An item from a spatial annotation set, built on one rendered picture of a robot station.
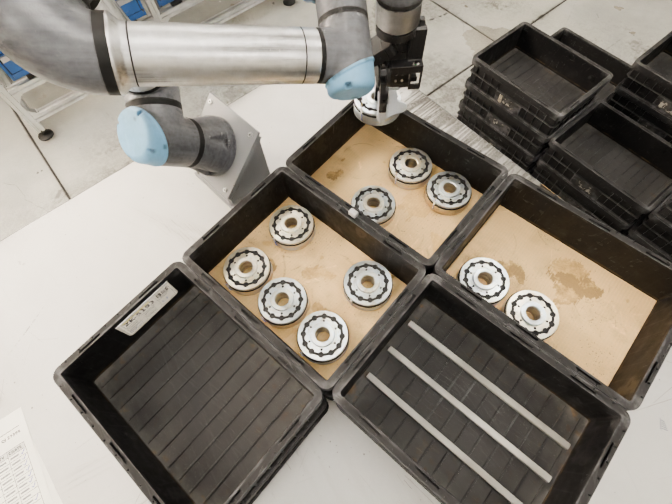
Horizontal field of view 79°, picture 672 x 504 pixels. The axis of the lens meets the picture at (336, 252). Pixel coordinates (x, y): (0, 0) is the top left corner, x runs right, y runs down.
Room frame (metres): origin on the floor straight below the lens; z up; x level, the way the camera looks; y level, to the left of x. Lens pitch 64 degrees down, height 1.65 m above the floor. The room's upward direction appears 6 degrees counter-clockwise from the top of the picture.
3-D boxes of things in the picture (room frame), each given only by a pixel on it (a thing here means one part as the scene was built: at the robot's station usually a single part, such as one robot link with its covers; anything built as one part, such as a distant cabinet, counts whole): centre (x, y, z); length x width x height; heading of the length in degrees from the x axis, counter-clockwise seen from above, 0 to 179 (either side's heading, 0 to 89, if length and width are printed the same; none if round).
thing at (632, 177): (0.84, -1.03, 0.31); 0.40 x 0.30 x 0.34; 34
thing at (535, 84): (1.16, -0.80, 0.37); 0.40 x 0.30 x 0.45; 34
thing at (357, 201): (0.49, -0.10, 0.86); 0.10 x 0.10 x 0.01
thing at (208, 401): (0.12, 0.29, 0.87); 0.40 x 0.30 x 0.11; 44
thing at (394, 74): (0.64, -0.15, 1.13); 0.09 x 0.08 x 0.12; 88
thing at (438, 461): (0.04, -0.21, 0.87); 0.40 x 0.30 x 0.11; 44
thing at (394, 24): (0.64, -0.14, 1.21); 0.08 x 0.08 x 0.05
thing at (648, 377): (0.25, -0.42, 0.92); 0.40 x 0.30 x 0.02; 44
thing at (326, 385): (0.33, 0.07, 0.92); 0.40 x 0.30 x 0.02; 44
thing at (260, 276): (0.36, 0.20, 0.86); 0.10 x 0.10 x 0.01
